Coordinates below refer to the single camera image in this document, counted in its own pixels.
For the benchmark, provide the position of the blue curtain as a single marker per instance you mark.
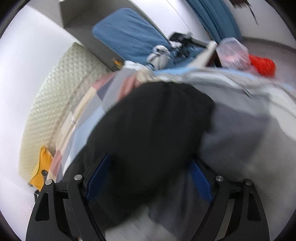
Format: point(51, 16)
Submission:
point(216, 18)

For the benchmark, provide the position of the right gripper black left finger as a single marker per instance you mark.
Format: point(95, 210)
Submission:
point(48, 219)

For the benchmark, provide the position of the cream quilted headboard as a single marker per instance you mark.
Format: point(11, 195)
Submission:
point(65, 85)

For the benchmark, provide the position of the clear plastic container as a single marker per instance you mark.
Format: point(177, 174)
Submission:
point(233, 55)

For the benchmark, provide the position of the yellow cushion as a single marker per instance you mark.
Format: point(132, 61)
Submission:
point(41, 169)

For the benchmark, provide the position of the red mesh object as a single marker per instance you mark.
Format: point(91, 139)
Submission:
point(264, 66)

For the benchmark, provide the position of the patchwork colour-block duvet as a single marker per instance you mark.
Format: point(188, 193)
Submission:
point(251, 136)

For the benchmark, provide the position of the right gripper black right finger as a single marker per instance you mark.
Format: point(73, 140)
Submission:
point(235, 210)

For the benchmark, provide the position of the black puffer jacket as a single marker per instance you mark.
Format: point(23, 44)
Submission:
point(151, 135)

